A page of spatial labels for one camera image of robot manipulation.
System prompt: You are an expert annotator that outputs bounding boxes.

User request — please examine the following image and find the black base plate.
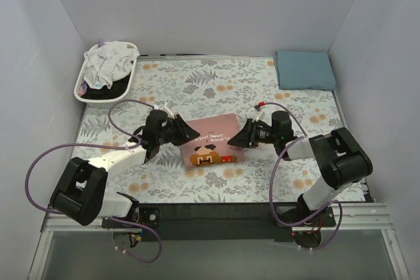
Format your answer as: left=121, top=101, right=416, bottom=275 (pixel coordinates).
left=101, top=203, right=337, bottom=244

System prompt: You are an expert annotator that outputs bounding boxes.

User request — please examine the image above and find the folded teal t shirt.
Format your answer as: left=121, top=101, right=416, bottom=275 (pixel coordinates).
left=274, top=50, right=336, bottom=91

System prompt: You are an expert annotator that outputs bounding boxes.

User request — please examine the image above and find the aluminium frame rail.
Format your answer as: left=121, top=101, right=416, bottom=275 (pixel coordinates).
left=43, top=203, right=394, bottom=231

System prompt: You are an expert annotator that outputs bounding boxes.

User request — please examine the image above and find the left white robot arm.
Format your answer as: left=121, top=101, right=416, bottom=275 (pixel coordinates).
left=50, top=110, right=200, bottom=226

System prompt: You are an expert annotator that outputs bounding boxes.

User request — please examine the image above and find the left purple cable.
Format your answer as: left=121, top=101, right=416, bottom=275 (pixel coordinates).
left=25, top=99, right=163, bottom=264

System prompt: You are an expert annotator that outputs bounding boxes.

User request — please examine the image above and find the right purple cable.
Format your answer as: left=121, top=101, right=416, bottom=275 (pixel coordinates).
left=253, top=101, right=344, bottom=252

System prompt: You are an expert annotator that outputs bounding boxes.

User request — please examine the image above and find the white crumpled garment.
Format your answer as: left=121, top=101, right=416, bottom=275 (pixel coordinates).
left=83, top=41, right=139, bottom=90

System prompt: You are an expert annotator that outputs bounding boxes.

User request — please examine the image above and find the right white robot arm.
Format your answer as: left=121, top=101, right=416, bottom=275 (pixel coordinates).
left=228, top=111, right=373, bottom=226

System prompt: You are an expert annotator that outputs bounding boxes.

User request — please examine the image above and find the white laundry basket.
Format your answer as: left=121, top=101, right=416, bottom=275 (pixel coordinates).
left=73, top=41, right=137, bottom=108

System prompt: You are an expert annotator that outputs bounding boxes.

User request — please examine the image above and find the black garment in basket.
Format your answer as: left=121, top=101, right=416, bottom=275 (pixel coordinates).
left=80, top=75, right=130, bottom=100

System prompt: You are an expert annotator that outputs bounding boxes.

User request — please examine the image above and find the floral table mat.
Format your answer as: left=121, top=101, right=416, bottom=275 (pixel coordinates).
left=73, top=58, right=343, bottom=203

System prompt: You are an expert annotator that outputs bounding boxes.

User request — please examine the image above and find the purple cable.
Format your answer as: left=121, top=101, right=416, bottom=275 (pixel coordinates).
left=253, top=101, right=344, bottom=252
left=25, top=99, right=163, bottom=264

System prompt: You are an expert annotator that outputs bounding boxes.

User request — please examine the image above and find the pink printed t shirt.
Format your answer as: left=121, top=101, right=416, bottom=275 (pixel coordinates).
left=181, top=113, right=245, bottom=169

